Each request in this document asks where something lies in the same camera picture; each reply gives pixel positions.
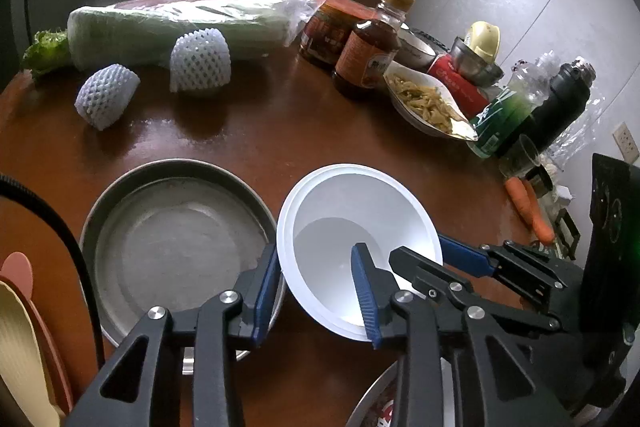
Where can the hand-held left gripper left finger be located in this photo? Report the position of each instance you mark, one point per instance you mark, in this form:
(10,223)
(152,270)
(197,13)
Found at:
(265,302)

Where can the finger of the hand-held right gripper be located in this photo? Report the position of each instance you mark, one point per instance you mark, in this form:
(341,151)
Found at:
(425,277)
(465,257)

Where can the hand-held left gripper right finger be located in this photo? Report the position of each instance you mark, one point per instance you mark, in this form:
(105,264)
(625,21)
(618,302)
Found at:
(364,302)

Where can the shiny steel bowl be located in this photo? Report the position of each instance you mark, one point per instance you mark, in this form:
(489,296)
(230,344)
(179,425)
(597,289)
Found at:
(370,402)

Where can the small white bowl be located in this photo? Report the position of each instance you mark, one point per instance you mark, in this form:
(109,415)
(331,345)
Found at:
(350,202)

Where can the round steel pan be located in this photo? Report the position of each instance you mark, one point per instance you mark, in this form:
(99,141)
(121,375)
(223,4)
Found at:
(175,252)

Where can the red-brown bear face plate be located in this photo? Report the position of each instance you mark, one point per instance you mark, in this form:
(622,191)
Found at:
(20,267)

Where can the cream shell-shaped plate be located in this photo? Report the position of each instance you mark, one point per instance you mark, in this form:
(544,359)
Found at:
(17,357)

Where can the orange carrot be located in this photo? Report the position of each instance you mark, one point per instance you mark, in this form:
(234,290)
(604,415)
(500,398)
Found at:
(525,202)

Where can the white charger plug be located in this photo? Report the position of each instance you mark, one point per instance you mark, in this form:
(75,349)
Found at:
(565,194)

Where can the glass cup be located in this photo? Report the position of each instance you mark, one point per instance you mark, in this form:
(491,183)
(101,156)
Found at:
(517,159)

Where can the plastic bottle with green liquid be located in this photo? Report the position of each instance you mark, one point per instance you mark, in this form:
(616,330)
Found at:
(500,117)

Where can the white dish of pickles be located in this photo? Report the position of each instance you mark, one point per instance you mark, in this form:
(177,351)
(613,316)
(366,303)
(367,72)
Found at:
(425,99)

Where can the red box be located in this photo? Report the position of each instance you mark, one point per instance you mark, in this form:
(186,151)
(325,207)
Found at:
(460,89)

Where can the crumpled clear plastic bag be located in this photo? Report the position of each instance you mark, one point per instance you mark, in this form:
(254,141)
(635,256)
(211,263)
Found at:
(590,127)

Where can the black thermos flask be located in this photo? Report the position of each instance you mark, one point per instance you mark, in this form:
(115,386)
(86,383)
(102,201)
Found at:
(555,107)

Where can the small steel bowl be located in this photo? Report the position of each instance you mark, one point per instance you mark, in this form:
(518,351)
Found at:
(475,64)

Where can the white ceramic bowl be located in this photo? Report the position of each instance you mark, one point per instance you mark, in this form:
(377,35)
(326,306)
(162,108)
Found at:
(417,52)

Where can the amber sauce bottle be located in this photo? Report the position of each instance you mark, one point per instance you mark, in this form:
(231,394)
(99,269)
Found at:
(365,62)

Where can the yellow plastic cup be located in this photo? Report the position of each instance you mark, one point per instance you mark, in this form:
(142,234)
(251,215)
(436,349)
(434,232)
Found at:
(485,38)

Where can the fruit in white foam net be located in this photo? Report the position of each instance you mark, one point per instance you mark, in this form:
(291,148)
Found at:
(200,62)
(107,97)

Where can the red sauce jar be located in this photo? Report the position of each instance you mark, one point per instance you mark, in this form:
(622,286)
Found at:
(325,34)

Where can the plastic-wrapped napa cabbage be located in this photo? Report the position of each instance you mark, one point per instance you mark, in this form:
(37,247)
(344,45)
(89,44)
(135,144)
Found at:
(150,32)

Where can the green leaf lettuce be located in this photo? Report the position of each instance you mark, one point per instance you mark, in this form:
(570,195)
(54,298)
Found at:
(45,52)

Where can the wall outlet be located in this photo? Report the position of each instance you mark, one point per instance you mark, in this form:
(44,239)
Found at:
(625,142)

